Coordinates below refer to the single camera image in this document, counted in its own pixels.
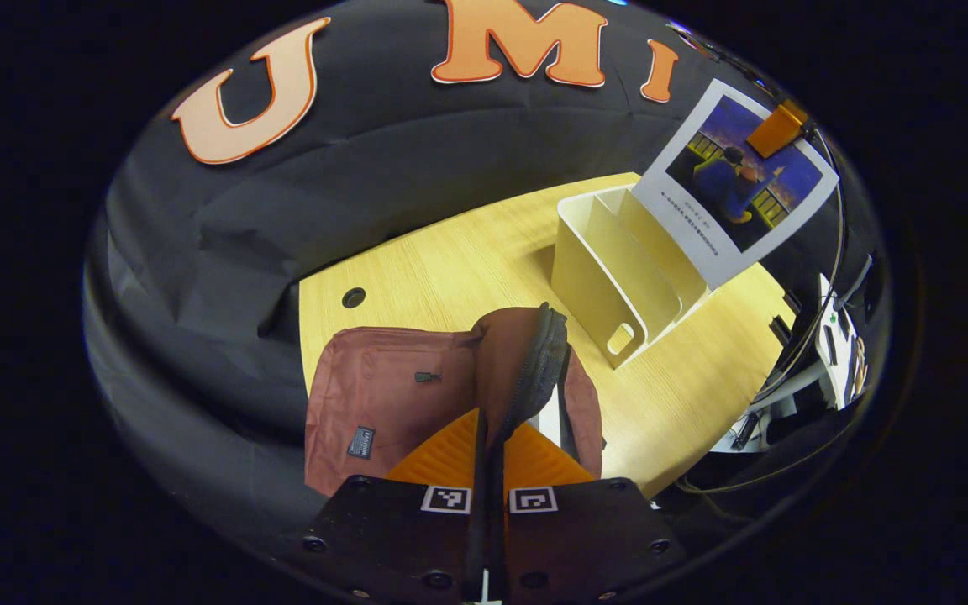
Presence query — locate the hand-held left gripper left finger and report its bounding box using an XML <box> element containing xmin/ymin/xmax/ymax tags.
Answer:
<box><xmin>299</xmin><ymin>408</ymin><xmax>489</xmax><ymax>602</ymax></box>

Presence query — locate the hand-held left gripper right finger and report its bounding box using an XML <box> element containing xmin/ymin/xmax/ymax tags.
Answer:
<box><xmin>492</xmin><ymin>420</ymin><xmax>687</xmax><ymax>602</ymax></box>

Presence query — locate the white book blue picture cover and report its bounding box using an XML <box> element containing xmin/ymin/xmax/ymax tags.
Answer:
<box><xmin>631</xmin><ymin>78</ymin><xmax>840</xmax><ymax>291</ymax></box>

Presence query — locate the maroon schoolbag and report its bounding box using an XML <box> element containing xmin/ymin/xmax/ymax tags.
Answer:
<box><xmin>305</xmin><ymin>302</ymin><xmax>604</xmax><ymax>498</ymax></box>

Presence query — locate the white plastic bookshelf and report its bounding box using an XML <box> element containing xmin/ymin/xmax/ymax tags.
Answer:
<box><xmin>551</xmin><ymin>185</ymin><xmax>713</xmax><ymax>371</ymax></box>

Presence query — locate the shiny metal frame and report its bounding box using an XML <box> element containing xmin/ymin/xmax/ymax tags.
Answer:
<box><xmin>669</xmin><ymin>21</ymin><xmax>787</xmax><ymax>93</ymax></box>

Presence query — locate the white device with cables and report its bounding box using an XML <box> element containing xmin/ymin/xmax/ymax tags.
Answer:
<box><xmin>732</xmin><ymin>273</ymin><xmax>871</xmax><ymax>455</ymax></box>

